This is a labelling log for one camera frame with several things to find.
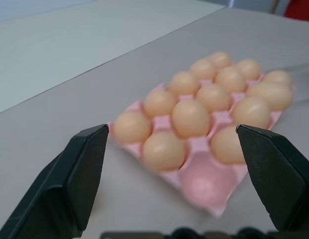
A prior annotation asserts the red object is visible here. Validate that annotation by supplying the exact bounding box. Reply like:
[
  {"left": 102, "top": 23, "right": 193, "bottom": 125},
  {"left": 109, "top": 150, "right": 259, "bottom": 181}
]
[{"left": 284, "top": 0, "right": 309, "bottom": 22}]

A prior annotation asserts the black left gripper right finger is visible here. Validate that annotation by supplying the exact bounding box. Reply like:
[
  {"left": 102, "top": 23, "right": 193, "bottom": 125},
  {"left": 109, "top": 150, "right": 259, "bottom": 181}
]
[{"left": 235, "top": 123, "right": 309, "bottom": 232}]

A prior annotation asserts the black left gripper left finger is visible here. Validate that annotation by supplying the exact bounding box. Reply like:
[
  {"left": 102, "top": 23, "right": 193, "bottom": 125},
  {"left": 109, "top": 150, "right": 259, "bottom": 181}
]
[{"left": 0, "top": 123, "right": 110, "bottom": 239}]

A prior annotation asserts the beige egg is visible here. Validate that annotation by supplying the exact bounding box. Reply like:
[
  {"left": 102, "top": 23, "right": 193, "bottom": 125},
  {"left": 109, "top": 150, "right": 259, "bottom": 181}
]
[
  {"left": 210, "top": 125, "right": 247, "bottom": 165},
  {"left": 142, "top": 131, "right": 188, "bottom": 172},
  {"left": 172, "top": 99, "right": 211, "bottom": 139},
  {"left": 235, "top": 58, "right": 262, "bottom": 81},
  {"left": 231, "top": 96, "right": 272, "bottom": 130},
  {"left": 214, "top": 66, "right": 247, "bottom": 94},
  {"left": 143, "top": 89, "right": 179, "bottom": 119},
  {"left": 189, "top": 59, "right": 218, "bottom": 81},
  {"left": 207, "top": 51, "right": 232, "bottom": 69},
  {"left": 113, "top": 111, "right": 153, "bottom": 144},
  {"left": 262, "top": 70, "right": 293, "bottom": 87},
  {"left": 246, "top": 81, "right": 294, "bottom": 112},
  {"left": 168, "top": 71, "right": 201, "bottom": 96},
  {"left": 195, "top": 84, "right": 232, "bottom": 113}
]

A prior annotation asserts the pink egg tray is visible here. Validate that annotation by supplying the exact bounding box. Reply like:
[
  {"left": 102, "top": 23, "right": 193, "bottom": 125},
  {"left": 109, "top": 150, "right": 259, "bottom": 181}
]
[{"left": 108, "top": 65, "right": 296, "bottom": 220}]

